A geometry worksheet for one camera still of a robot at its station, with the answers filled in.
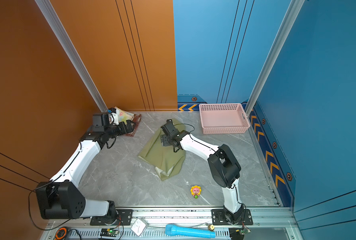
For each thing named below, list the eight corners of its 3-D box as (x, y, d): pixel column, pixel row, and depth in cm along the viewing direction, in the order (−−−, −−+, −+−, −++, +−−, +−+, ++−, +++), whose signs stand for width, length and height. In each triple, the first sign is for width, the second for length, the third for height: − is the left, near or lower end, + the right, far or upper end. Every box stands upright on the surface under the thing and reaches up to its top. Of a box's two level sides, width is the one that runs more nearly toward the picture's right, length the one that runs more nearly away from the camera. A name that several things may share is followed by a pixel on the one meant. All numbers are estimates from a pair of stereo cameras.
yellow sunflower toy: (189, 192, 83) (189, 189, 79) (195, 185, 85) (195, 182, 81) (196, 199, 81) (197, 196, 77) (202, 192, 83) (203, 189, 79)
